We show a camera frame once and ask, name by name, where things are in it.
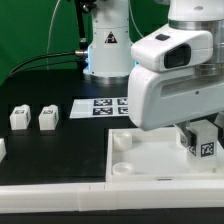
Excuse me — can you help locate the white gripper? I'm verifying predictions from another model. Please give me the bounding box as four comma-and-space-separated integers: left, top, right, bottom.
128, 65, 224, 148

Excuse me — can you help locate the white square table top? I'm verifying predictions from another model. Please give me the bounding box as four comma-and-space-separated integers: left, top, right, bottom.
106, 128, 224, 182

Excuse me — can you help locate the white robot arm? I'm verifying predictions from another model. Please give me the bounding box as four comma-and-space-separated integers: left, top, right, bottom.
82, 0, 224, 148

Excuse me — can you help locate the white marker sheet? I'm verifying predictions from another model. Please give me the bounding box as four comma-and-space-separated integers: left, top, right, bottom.
70, 97, 128, 119

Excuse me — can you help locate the black pole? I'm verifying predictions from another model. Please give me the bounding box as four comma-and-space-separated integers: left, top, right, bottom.
74, 0, 89, 49

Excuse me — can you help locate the white left fence piece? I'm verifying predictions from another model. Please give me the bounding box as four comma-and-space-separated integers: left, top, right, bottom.
0, 138, 6, 163

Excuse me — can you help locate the white front fence rail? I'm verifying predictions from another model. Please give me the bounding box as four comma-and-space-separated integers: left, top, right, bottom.
0, 180, 224, 214

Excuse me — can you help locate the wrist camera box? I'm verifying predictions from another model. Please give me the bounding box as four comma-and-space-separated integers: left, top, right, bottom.
131, 24, 213, 72

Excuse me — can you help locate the black cable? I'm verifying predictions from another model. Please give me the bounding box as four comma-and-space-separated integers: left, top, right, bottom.
3, 50, 88, 84

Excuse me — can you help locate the white thin cable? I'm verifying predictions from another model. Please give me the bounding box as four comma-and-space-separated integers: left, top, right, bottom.
45, 0, 63, 71

